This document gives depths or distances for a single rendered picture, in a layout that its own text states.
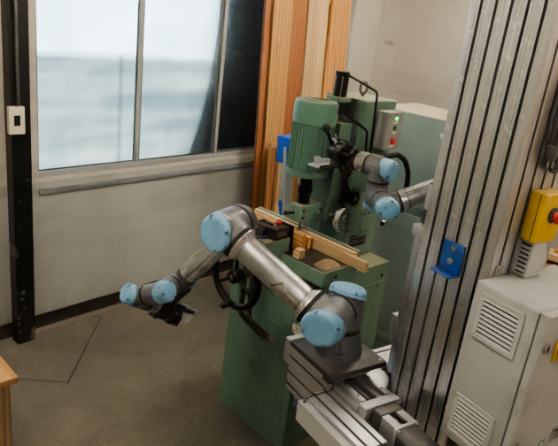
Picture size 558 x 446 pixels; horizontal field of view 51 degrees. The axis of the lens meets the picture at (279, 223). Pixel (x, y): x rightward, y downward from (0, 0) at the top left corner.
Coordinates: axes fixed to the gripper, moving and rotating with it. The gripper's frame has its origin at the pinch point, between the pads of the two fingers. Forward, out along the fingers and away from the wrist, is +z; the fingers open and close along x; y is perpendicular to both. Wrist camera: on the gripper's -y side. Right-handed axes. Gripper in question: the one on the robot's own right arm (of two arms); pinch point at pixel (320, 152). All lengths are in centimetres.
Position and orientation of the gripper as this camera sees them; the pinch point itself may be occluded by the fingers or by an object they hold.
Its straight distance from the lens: 228.8
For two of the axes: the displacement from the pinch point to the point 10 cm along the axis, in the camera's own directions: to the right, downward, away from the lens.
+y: -3.5, -6.4, -6.8
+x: -6.3, 7.0, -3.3
